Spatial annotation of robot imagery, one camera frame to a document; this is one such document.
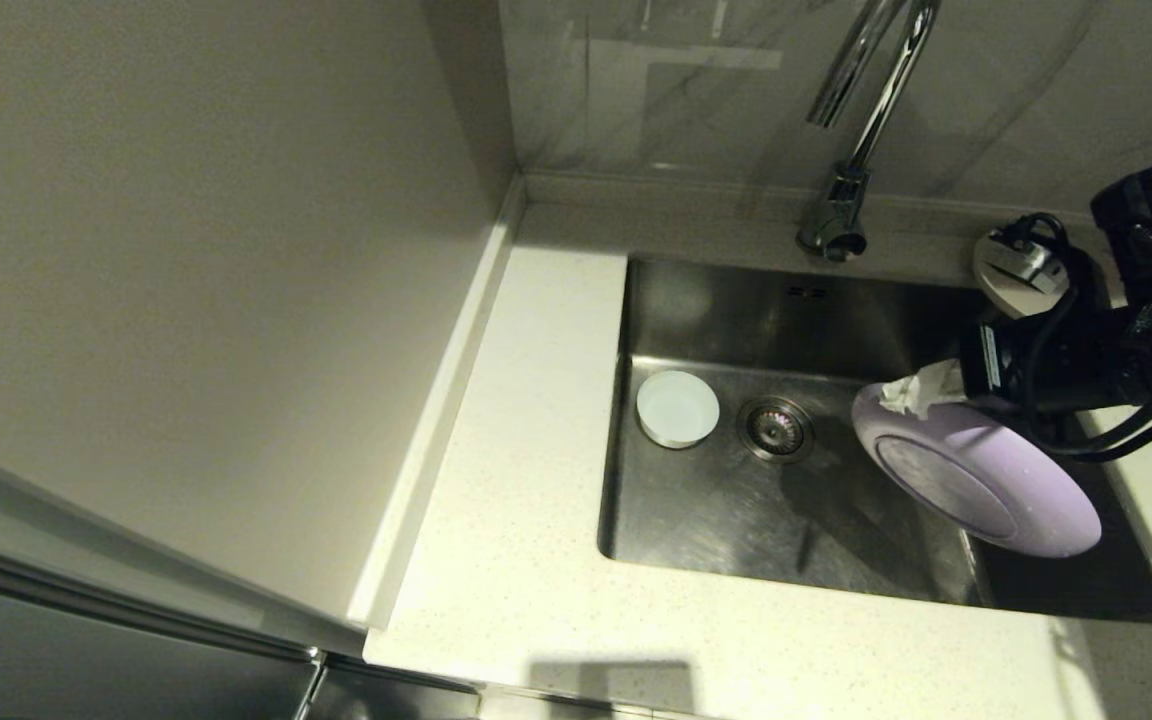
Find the beige plastic plate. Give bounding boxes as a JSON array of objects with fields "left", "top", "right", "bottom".
[{"left": 972, "top": 226, "right": 1075, "bottom": 321}]

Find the purple plastic plate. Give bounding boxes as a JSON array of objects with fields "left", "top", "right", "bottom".
[{"left": 851, "top": 383, "right": 1104, "bottom": 559}]

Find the chrome kitchen faucet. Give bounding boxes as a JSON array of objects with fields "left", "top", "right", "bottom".
[{"left": 798, "top": 0, "right": 943, "bottom": 265}]

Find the small white bowl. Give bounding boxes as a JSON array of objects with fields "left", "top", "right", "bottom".
[{"left": 635, "top": 370, "right": 722, "bottom": 451}]

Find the metal sink drain strainer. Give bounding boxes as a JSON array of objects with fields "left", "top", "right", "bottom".
[{"left": 736, "top": 396, "right": 817, "bottom": 463}]

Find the stainless steel sink basin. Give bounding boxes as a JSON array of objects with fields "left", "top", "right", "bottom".
[{"left": 596, "top": 250, "right": 1152, "bottom": 629}]

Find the white edge trim strip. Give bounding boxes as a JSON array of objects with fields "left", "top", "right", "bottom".
[{"left": 348, "top": 172, "right": 529, "bottom": 633}]

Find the tall beige cabinet side panel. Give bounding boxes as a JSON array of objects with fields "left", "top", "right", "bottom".
[{"left": 0, "top": 0, "right": 519, "bottom": 651}]

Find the metal door trim strip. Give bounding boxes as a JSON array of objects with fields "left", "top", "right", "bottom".
[{"left": 0, "top": 535, "right": 327, "bottom": 666}]

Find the grey glossy cabinet door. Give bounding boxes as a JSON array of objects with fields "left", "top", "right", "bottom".
[{"left": 0, "top": 560, "right": 482, "bottom": 720}]

